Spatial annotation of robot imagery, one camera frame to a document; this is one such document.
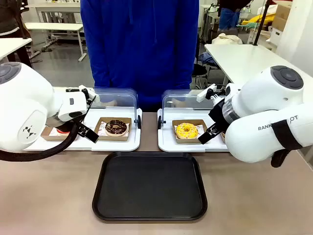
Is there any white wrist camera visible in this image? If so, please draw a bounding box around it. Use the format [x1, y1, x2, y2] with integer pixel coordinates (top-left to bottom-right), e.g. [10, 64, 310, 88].
[196, 83, 225, 103]
[78, 84, 100, 105]

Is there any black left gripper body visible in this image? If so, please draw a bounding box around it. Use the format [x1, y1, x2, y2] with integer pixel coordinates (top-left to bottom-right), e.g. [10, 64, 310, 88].
[50, 115, 85, 134]

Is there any black braided cable sleeve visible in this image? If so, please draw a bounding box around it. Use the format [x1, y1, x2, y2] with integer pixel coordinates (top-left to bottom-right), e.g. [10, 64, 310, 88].
[0, 119, 85, 162]

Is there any beige fabric bag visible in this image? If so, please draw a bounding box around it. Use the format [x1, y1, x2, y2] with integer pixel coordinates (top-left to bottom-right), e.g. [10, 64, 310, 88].
[211, 33, 244, 45]

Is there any clear display case lid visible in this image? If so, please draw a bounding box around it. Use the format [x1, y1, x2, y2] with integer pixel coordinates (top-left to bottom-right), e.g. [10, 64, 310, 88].
[65, 87, 142, 130]
[157, 89, 229, 130]

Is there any black plastic serving tray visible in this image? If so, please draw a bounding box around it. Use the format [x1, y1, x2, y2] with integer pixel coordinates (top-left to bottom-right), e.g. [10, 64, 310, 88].
[92, 151, 208, 221]

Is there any white table with grey leg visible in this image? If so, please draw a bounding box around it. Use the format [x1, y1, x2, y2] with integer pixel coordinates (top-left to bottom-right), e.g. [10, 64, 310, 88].
[0, 37, 33, 69]

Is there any white storage box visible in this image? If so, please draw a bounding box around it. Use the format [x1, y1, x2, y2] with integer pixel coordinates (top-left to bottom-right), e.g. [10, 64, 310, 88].
[269, 27, 284, 46]

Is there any person in blue apron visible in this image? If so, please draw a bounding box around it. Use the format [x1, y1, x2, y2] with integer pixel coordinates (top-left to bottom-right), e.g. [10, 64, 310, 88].
[217, 0, 253, 31]

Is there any person's right hand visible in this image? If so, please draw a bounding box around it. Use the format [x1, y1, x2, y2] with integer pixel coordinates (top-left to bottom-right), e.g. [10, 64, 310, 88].
[99, 98, 117, 107]

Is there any white table with frame legs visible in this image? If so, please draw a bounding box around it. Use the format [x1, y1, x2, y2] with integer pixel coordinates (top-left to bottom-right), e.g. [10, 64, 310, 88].
[24, 22, 88, 62]

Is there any yellow glazed sprinkled donut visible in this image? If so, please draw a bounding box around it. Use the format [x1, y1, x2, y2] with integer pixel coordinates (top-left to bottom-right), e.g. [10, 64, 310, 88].
[175, 122, 199, 140]

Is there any blue cloth on chair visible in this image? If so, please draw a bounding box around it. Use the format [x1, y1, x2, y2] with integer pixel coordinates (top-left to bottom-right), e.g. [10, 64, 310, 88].
[198, 52, 219, 67]

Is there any white shelf table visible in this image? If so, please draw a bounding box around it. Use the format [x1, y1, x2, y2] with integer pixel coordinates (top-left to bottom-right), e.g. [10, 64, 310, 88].
[27, 1, 82, 23]

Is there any black metal pole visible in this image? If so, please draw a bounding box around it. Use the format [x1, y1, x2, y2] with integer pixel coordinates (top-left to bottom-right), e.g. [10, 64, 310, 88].
[253, 0, 272, 47]

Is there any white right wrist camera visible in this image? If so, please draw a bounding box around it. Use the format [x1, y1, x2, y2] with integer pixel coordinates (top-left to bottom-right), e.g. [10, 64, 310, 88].
[196, 83, 225, 103]

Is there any person in dark clothes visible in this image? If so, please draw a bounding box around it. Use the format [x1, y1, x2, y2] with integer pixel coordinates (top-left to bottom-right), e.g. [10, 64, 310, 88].
[0, 0, 32, 40]

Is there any yellow fabric bundle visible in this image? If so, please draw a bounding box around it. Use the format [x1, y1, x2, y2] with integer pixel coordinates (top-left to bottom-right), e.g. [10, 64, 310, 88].
[248, 13, 276, 28]

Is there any large white table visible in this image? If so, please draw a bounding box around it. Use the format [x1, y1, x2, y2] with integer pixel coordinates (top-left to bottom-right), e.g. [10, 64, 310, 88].
[204, 43, 313, 90]

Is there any person in blue hoodie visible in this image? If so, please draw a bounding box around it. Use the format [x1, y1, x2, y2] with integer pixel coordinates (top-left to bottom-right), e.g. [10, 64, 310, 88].
[80, 0, 200, 112]

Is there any black strap with cable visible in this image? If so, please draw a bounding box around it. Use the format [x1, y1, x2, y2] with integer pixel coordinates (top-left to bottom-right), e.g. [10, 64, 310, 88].
[270, 119, 304, 168]

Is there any black office chair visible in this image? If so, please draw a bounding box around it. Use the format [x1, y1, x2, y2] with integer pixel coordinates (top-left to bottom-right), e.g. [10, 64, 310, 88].
[190, 33, 214, 89]

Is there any chocolate sprinkled donut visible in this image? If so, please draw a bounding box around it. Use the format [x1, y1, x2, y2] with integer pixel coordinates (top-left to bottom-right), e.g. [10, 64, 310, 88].
[105, 119, 129, 137]

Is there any brown cardboard box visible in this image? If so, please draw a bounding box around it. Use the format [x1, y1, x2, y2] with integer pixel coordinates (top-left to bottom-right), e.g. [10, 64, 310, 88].
[271, 2, 293, 31]

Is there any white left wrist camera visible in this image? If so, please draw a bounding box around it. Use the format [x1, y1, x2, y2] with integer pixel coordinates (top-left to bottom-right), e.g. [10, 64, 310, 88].
[78, 84, 100, 105]

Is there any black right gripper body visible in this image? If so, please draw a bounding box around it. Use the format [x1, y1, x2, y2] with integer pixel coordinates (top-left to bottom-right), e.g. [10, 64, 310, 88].
[208, 97, 232, 128]

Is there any white display case base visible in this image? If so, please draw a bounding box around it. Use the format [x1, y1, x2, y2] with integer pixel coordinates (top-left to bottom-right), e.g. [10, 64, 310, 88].
[157, 107, 231, 153]
[24, 107, 142, 152]

